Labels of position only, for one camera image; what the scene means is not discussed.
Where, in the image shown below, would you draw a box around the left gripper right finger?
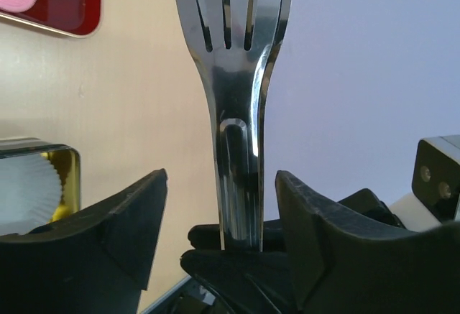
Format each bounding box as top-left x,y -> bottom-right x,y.
275,170 -> 459,313

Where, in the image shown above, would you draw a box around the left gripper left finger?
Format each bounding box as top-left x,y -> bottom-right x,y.
1,170 -> 167,313

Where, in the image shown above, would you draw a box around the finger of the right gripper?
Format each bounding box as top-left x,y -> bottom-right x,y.
180,219 -> 298,313

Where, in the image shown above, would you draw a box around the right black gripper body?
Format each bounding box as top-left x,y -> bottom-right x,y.
172,188 -> 407,314

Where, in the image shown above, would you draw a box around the gold square cookie tin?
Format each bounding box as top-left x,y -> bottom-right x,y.
1,137 -> 81,236

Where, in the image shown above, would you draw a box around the metal tongs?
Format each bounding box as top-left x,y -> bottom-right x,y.
175,0 -> 292,251

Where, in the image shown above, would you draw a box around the white paper cup back right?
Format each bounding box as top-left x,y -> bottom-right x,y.
1,154 -> 62,235

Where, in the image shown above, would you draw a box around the red rectangular tray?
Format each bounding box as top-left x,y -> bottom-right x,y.
1,0 -> 102,38

